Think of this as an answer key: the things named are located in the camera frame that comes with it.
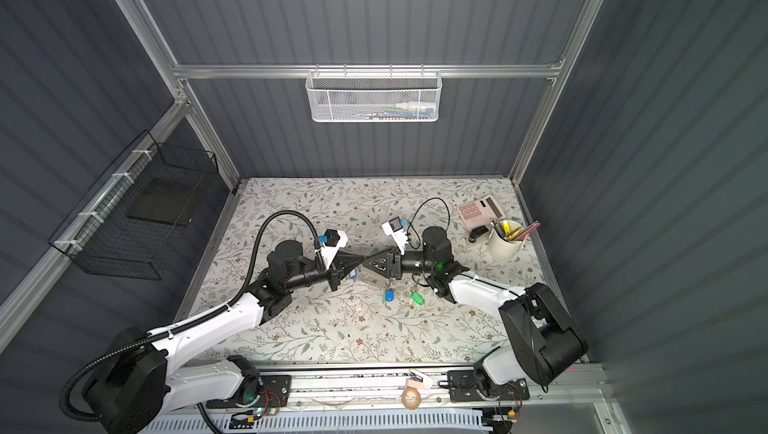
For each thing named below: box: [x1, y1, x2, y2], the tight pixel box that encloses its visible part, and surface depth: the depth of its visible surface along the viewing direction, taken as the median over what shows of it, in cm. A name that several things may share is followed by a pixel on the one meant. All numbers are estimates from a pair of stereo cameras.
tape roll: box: [401, 386, 422, 410], surface depth 74 cm
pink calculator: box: [456, 194, 506, 231], surface depth 110 cm
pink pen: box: [514, 220, 541, 241], surface depth 91 cm
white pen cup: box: [488, 219, 526, 261], surface depth 94 cm
